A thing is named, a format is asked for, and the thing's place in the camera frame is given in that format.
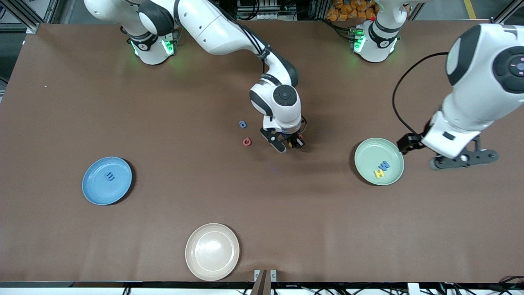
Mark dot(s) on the pale green plate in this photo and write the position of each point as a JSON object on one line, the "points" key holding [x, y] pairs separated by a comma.
{"points": [[368, 155]]}

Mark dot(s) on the blue capital letter M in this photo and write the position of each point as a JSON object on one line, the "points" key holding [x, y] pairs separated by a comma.
{"points": [[385, 166]]}

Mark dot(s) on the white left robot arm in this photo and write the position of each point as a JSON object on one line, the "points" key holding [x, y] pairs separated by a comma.
{"points": [[475, 82]]}

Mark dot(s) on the pinkish red letter Q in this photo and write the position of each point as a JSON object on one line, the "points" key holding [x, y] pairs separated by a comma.
{"points": [[245, 142]]}

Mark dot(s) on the blue plate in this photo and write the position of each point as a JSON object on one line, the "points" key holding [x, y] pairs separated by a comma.
{"points": [[102, 192]]}

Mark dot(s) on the beige plate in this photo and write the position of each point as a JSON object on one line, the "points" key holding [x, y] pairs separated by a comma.
{"points": [[212, 252]]}

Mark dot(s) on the metal mounting bracket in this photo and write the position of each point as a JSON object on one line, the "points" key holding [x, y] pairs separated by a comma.
{"points": [[273, 275]]}

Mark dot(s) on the blue lowercase letter m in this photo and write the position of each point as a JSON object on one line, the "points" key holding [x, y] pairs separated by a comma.
{"points": [[110, 176]]}

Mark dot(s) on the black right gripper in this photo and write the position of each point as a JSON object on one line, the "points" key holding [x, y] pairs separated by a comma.
{"points": [[294, 141]]}

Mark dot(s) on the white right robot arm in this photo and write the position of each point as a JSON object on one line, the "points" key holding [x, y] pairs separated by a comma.
{"points": [[217, 28]]}

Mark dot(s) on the brown camera stand pole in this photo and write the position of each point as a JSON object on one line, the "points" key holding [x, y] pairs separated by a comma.
{"points": [[260, 287]]}

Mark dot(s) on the yellow capital letter H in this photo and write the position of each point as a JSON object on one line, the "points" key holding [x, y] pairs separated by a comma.
{"points": [[379, 173]]}

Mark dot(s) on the aluminium frame post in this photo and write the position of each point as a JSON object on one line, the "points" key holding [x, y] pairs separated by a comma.
{"points": [[497, 21], [32, 28]]}

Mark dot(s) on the orange snack bag pile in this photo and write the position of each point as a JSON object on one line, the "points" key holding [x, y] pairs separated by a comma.
{"points": [[348, 10]]}

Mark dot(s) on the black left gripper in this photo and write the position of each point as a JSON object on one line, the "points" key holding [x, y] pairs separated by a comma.
{"points": [[407, 142]]}

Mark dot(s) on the brown table cover sheet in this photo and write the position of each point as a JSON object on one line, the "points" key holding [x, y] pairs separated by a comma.
{"points": [[262, 213]]}

